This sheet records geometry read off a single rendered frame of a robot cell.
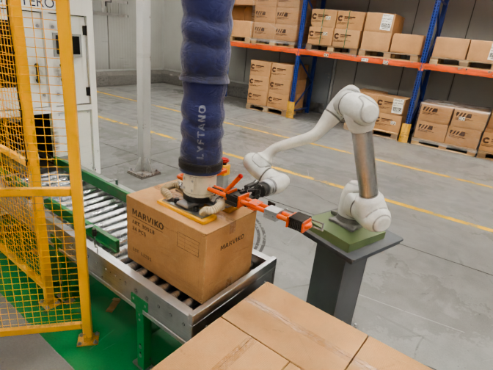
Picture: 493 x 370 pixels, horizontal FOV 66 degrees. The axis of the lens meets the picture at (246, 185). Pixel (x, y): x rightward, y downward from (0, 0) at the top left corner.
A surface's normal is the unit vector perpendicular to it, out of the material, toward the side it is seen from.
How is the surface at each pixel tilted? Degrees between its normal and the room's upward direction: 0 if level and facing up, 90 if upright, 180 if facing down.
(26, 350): 0
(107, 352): 0
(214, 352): 0
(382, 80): 90
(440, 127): 92
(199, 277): 90
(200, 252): 90
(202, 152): 74
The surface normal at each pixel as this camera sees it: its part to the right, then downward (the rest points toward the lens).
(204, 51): 0.08, 0.09
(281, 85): -0.54, 0.22
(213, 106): 0.63, 0.18
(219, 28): 0.50, 0.04
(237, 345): 0.09, -0.92
